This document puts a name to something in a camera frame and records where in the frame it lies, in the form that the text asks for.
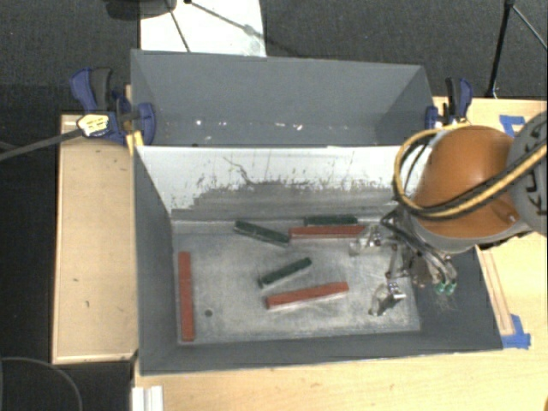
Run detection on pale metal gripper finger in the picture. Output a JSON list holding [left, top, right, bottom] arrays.
[[368, 281, 408, 318], [348, 225, 384, 257]]

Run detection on red-brown flat block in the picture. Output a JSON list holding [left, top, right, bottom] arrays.
[[262, 281, 350, 313], [287, 223, 367, 241], [176, 251, 197, 343]]

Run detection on dark green flat block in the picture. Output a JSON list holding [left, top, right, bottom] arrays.
[[302, 214, 360, 227], [233, 219, 293, 248], [257, 257, 313, 290]]

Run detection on grey metal bin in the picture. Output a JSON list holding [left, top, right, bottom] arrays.
[[129, 48, 504, 376]]

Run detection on pale wood flat board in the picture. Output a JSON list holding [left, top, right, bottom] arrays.
[[51, 113, 517, 366]]

